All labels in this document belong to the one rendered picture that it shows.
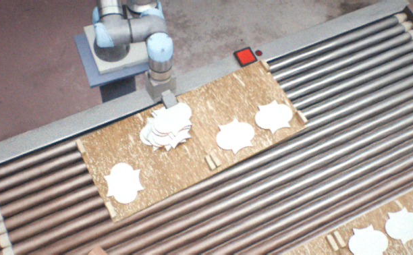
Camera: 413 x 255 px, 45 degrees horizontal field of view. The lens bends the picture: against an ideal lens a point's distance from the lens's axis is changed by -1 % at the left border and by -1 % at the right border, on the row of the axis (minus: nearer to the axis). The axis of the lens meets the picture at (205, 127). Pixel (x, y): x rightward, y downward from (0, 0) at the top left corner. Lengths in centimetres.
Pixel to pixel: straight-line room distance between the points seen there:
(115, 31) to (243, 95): 66
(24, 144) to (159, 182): 53
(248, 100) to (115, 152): 56
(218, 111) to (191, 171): 27
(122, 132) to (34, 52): 153
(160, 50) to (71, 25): 196
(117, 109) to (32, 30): 157
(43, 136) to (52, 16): 163
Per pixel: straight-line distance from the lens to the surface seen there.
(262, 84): 203
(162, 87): 163
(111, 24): 156
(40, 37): 337
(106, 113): 195
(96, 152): 186
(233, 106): 195
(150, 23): 156
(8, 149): 196
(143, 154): 184
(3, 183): 191
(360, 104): 212
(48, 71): 321
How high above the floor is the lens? 262
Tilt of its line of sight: 63 degrees down
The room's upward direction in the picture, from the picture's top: 10 degrees clockwise
